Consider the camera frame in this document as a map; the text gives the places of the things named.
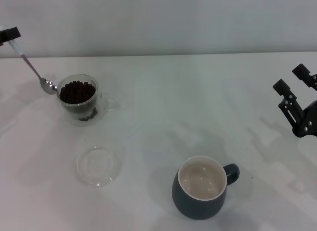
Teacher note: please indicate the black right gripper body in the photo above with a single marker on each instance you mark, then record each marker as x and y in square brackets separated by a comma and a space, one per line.
[309, 122]

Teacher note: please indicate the clear glass saucer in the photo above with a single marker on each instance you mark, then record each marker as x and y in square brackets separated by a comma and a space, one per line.
[86, 177]

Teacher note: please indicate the dark teal ceramic mug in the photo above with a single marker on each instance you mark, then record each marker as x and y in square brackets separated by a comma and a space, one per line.
[195, 206]

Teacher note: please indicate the dark coffee beans heap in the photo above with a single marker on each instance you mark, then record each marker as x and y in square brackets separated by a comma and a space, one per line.
[76, 92]

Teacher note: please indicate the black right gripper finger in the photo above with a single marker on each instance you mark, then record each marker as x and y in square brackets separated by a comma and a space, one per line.
[282, 86]
[301, 71]

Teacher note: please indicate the double-wall glass cup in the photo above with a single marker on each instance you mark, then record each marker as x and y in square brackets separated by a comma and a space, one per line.
[71, 115]

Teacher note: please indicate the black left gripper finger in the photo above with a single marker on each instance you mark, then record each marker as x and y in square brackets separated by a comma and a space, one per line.
[10, 34]

